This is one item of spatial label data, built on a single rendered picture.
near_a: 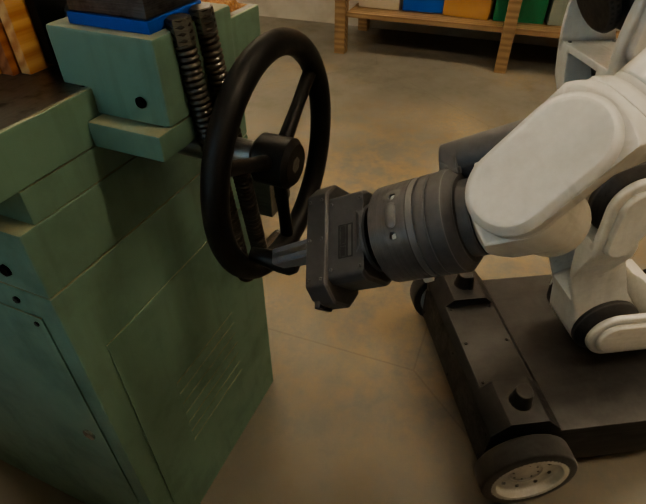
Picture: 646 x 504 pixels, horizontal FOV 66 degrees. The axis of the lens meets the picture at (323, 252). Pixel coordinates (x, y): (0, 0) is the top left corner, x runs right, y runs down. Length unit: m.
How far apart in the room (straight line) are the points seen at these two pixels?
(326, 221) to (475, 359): 0.79
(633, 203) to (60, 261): 0.85
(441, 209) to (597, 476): 1.05
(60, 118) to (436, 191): 0.38
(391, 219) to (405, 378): 1.00
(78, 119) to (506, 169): 0.43
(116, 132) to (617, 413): 1.09
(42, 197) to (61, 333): 0.18
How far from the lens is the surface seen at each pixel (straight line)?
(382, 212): 0.42
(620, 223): 0.98
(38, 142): 0.57
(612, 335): 1.22
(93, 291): 0.67
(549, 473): 1.22
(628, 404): 1.30
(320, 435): 1.28
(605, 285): 1.17
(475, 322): 1.29
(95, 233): 0.65
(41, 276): 0.61
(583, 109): 0.37
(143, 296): 0.75
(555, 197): 0.36
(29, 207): 0.58
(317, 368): 1.39
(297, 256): 0.50
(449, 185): 0.41
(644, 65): 0.41
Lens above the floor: 1.11
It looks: 40 degrees down
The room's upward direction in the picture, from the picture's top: straight up
